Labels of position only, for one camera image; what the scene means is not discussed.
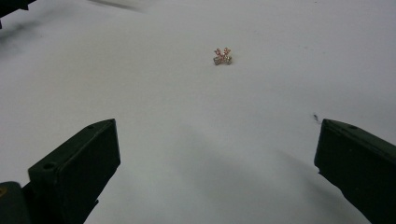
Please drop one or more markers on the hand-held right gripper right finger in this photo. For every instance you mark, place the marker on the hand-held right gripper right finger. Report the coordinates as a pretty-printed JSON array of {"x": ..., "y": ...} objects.
[{"x": 361, "y": 161}]

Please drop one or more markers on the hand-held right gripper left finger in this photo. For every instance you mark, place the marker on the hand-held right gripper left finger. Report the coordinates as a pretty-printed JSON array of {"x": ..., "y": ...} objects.
[{"x": 74, "y": 168}]

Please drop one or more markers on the small pink rhinestone bow ornament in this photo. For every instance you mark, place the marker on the small pink rhinestone bow ornament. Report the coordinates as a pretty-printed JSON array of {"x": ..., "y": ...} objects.
[{"x": 222, "y": 57}]

